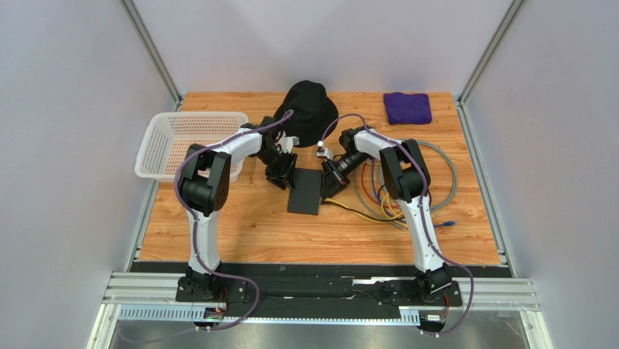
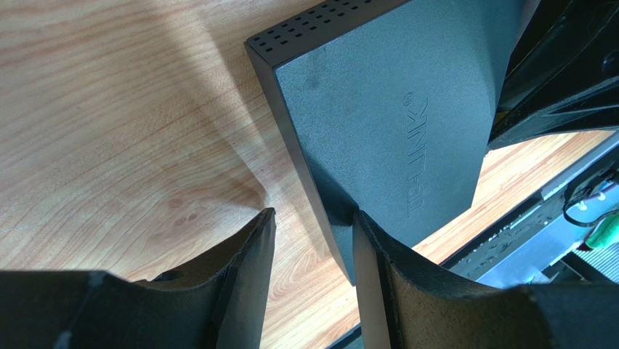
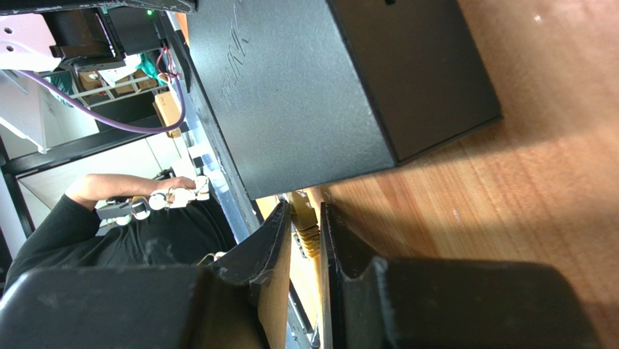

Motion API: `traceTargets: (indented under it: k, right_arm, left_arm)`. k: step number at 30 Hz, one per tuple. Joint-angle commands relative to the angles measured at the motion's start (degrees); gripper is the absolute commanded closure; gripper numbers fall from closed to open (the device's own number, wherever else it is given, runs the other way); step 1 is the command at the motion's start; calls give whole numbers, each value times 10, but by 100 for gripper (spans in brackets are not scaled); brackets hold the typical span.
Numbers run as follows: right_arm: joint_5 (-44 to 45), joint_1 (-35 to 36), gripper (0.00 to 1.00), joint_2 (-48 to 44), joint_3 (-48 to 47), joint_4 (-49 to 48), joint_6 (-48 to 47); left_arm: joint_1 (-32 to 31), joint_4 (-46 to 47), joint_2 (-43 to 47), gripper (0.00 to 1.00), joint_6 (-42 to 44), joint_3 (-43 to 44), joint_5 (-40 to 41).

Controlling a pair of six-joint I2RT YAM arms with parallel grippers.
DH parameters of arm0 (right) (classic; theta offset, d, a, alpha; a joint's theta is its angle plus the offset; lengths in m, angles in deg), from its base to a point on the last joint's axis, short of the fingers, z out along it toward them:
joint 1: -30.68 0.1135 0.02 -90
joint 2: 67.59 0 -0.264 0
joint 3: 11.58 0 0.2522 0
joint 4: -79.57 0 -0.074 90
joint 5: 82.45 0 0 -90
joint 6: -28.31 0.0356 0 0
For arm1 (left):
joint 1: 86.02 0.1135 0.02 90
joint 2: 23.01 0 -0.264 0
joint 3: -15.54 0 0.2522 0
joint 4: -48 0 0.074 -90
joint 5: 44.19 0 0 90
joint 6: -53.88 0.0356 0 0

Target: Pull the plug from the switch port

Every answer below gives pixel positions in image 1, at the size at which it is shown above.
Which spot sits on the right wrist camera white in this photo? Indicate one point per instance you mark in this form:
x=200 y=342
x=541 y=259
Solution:
x=322 y=152

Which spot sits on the black network switch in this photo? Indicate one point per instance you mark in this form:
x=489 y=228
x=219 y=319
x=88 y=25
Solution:
x=305 y=198

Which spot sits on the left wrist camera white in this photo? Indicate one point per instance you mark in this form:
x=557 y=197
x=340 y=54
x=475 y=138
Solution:
x=287 y=144

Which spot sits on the purple cloth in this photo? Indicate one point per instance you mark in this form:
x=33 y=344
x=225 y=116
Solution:
x=404 y=108

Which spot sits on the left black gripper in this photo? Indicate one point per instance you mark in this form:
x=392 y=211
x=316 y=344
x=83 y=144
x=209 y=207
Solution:
x=276 y=177

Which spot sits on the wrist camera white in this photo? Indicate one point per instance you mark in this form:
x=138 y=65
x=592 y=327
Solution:
x=287 y=144
x=322 y=152

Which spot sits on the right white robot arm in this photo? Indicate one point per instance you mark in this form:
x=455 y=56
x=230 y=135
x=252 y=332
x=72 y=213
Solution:
x=407 y=182

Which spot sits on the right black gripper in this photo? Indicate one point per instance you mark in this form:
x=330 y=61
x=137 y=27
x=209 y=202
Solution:
x=334 y=171

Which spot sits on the black bucket hat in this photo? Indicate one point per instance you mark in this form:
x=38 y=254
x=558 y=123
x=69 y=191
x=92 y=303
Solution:
x=313 y=110

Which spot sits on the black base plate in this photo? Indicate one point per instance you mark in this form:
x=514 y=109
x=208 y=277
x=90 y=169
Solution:
x=322 y=291

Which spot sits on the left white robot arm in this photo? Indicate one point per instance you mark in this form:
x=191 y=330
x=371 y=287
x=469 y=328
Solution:
x=202 y=184

